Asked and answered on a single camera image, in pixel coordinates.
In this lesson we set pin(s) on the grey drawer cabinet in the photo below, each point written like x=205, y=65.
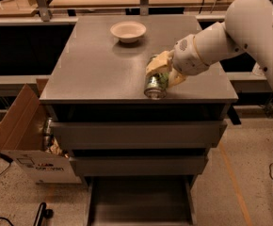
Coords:
x=99, y=79

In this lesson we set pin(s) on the clear sanitizer pump bottle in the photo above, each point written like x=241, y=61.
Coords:
x=258, y=70

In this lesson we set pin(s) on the grey drawer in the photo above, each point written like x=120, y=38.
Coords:
x=137, y=135
x=128, y=166

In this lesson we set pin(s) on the white bowl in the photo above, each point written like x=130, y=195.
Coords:
x=128, y=32

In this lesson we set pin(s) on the middle grey drawer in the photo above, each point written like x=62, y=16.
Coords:
x=128, y=166

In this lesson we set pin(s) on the black device bottom left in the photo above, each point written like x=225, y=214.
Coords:
x=43, y=213

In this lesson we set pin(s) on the green can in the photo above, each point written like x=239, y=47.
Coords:
x=156, y=85

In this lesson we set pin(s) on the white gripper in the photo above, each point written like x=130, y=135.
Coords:
x=187, y=57

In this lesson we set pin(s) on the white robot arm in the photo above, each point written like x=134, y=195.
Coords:
x=247, y=28

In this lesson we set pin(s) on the cardboard box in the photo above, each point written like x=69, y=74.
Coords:
x=26, y=137

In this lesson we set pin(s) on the top grey drawer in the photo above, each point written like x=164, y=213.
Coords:
x=137, y=135

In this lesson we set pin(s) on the bottom open drawer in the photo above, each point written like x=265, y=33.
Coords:
x=140, y=201

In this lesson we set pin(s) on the metal railing frame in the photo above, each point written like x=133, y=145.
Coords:
x=111, y=3

